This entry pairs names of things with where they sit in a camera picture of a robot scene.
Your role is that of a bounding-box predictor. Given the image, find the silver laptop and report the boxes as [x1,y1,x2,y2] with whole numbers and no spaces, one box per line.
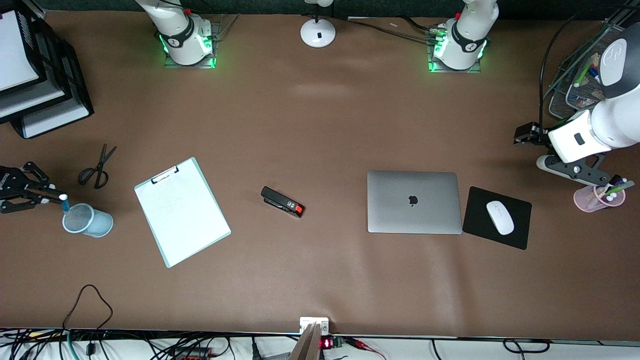
[366,170,464,235]

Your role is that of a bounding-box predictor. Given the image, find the green marker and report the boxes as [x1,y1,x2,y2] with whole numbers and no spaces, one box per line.
[574,61,594,88]

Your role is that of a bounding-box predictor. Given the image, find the pink mesh pen cup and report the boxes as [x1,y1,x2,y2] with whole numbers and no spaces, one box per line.
[573,183,627,214]

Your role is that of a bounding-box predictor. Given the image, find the white paper stack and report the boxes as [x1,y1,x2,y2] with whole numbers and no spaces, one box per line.
[0,10,42,92]
[22,99,92,139]

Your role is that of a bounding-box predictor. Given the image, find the green pen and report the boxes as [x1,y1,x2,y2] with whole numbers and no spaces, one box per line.
[602,180,636,199]

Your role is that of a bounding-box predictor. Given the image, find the black scissors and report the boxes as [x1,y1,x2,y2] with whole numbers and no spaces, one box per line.
[78,144,118,190]

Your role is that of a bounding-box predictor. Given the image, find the light blue mesh pen cup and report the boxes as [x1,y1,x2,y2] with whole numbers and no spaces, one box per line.
[62,202,114,238]

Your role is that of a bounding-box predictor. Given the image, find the white computer mouse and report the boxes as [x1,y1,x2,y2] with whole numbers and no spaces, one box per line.
[486,200,515,236]

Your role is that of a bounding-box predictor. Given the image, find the black mouse pad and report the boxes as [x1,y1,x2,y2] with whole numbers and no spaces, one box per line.
[462,186,533,251]

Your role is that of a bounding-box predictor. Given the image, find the black stacked paper tray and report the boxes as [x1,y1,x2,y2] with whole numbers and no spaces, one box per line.
[0,0,95,140]

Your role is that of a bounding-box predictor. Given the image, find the light green clipboard with paper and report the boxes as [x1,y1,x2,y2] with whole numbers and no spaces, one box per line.
[133,156,232,269]

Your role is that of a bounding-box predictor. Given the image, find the white round stand base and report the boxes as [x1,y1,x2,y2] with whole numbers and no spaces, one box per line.
[300,0,337,49]

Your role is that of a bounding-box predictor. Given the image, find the black stapler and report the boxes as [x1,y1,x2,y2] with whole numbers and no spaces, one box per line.
[260,186,305,219]

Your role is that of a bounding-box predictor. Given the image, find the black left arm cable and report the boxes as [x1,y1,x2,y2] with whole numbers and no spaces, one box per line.
[538,4,640,132]

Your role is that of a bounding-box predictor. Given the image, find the grey wire mesh tray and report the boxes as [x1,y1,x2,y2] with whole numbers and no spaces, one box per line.
[556,20,640,121]

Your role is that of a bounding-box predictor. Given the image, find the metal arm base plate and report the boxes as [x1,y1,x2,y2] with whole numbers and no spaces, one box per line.
[164,20,219,69]
[426,22,485,74]

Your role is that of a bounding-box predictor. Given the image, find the black cable loop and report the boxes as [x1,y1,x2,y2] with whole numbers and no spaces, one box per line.
[61,284,114,333]

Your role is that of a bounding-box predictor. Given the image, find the black base cable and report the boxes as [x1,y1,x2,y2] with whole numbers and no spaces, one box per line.
[345,17,442,44]

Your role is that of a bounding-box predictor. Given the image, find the red cable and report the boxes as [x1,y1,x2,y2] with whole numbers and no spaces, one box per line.
[345,338,387,360]

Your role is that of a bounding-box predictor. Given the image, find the white mounting bracket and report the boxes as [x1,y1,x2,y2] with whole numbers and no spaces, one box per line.
[299,317,330,335]

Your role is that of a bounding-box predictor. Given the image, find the grey camera mast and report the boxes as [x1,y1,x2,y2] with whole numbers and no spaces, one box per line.
[289,322,324,360]

